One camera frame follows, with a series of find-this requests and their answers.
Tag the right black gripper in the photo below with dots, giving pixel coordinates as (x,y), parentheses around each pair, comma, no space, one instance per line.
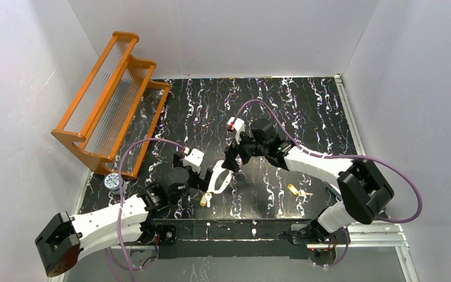
(232,155)

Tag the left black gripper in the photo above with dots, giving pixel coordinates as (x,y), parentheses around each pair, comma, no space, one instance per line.
(202,179)

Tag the yellow tagged key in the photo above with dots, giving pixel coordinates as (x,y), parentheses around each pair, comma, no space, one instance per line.
(206,200)
(298,192)

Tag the white keyring holder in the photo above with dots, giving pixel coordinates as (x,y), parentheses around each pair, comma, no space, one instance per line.
(220,179)

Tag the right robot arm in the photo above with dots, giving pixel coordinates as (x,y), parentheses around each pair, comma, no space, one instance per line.
(364,190)

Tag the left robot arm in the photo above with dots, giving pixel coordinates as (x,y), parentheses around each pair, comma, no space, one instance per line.
(67,239)

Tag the orange wooden rack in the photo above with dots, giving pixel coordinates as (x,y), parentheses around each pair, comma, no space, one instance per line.
(95,127)

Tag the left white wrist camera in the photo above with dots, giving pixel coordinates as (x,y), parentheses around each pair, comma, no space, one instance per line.
(194,160)

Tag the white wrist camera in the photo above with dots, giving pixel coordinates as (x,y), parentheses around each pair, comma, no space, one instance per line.
(237,127)
(194,160)

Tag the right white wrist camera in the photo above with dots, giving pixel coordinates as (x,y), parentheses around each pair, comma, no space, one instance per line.
(237,127)

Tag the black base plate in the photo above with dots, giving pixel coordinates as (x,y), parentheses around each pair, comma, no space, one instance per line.
(183,238)

